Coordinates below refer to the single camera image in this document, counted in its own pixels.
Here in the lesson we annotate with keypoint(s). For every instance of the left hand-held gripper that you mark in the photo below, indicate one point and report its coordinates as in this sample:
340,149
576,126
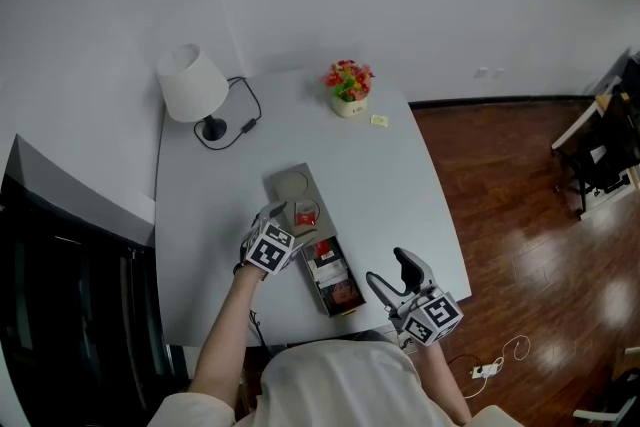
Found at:
270,247

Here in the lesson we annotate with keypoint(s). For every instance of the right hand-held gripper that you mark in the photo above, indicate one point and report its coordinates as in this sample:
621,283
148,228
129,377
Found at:
430,315

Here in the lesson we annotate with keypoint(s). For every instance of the bright red packet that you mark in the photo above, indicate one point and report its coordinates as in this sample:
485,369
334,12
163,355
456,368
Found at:
305,216

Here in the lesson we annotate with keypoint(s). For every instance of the brown drawer box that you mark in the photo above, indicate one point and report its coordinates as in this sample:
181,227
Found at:
287,182

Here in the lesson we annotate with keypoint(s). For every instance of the small light green rectangular piece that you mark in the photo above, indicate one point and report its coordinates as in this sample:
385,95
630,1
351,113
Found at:
379,120

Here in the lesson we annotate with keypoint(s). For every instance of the person's left forearm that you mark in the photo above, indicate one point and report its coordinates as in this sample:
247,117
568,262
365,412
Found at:
225,335

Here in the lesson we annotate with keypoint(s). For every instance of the person's right forearm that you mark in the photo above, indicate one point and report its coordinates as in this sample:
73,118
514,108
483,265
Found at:
445,380

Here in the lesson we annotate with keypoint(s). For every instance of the white power strip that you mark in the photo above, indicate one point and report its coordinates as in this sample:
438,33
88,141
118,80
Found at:
486,370

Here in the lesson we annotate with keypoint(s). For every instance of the person's white shirt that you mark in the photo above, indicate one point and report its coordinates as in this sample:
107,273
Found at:
340,390

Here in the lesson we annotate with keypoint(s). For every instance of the potted red and yellow flowers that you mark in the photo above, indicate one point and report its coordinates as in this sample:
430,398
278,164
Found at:
349,87

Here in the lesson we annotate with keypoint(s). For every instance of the white shade table lamp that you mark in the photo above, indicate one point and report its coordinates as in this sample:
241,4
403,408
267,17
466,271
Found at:
192,82

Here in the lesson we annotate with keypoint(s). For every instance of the light wooden desk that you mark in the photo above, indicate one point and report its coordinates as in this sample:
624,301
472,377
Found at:
575,130

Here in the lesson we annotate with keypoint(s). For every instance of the black chair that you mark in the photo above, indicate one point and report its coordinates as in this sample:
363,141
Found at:
600,155

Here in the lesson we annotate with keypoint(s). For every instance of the black glass cabinet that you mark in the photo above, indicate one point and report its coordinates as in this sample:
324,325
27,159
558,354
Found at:
65,315

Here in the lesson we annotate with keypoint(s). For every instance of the white wall socket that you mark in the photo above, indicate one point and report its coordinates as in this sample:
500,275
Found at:
481,73
498,73

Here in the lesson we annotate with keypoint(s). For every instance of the white frame chair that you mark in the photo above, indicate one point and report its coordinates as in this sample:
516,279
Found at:
615,407

